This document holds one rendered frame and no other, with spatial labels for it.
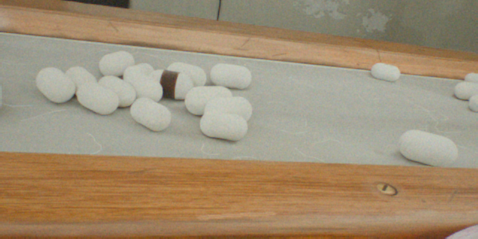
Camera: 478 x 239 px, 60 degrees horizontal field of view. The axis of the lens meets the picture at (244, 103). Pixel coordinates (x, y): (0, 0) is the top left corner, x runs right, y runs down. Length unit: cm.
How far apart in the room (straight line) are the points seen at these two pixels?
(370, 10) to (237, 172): 266
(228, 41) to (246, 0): 198
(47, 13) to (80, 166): 35
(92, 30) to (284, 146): 29
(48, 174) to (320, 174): 12
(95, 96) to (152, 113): 4
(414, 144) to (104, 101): 21
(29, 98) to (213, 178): 18
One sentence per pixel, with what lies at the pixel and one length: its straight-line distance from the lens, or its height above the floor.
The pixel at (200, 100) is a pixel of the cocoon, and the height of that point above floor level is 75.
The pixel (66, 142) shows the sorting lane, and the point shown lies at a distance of 26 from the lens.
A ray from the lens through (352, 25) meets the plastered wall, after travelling 279.
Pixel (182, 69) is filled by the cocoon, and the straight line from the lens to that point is 36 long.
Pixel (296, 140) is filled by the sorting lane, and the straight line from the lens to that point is 30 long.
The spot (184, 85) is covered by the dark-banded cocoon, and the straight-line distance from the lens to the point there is 33.
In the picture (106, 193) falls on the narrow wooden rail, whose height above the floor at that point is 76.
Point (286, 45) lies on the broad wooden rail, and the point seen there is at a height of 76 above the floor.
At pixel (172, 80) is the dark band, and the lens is 33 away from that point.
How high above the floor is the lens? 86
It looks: 19 degrees down
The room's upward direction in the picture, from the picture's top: 10 degrees clockwise
